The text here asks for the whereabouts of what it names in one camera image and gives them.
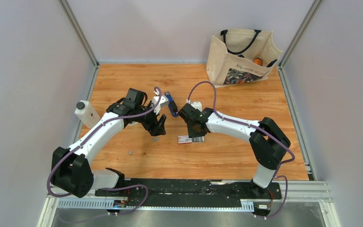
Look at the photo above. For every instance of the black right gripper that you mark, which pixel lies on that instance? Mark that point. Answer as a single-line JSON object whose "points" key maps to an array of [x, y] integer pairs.
{"points": [[192, 134]]}

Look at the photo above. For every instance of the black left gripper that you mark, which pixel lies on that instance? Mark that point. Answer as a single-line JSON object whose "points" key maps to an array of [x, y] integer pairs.
{"points": [[156, 128]]}

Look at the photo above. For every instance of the red white staple box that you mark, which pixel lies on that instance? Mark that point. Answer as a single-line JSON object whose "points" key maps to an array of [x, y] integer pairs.
{"points": [[186, 139]]}

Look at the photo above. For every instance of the blue black stapler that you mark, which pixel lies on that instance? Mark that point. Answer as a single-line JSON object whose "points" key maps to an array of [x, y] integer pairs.
{"points": [[172, 105]]}

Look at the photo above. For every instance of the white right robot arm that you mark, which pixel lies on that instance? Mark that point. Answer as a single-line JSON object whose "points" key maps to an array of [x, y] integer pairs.
{"points": [[268, 142]]}

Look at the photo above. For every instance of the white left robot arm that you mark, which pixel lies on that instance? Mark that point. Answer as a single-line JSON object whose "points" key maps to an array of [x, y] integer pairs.
{"points": [[71, 172]]}

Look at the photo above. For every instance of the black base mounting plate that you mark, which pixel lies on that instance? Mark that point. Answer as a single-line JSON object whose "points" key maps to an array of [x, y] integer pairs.
{"points": [[190, 192]]}

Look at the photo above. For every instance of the white bottle black cap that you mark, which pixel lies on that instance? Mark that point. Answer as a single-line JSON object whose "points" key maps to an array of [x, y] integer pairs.
{"points": [[87, 114]]}

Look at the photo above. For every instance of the beige canvas tote bag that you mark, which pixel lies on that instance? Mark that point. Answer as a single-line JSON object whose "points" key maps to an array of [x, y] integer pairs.
{"points": [[232, 52]]}

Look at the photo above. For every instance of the orange ball in bag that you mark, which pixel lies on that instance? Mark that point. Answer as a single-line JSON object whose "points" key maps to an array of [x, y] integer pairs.
{"points": [[258, 61]]}

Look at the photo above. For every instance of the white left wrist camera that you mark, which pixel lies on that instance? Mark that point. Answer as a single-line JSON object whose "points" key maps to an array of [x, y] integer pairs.
{"points": [[159, 102]]}

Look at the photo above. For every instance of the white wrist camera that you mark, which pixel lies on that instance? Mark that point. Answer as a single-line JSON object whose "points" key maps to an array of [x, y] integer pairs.
{"points": [[197, 105], [159, 102]]}

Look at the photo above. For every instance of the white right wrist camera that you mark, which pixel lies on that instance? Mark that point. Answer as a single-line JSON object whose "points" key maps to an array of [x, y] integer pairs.
{"points": [[197, 105]]}

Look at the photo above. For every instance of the slotted white cable duct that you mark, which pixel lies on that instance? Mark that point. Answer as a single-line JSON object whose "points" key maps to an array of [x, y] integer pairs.
{"points": [[245, 206]]}

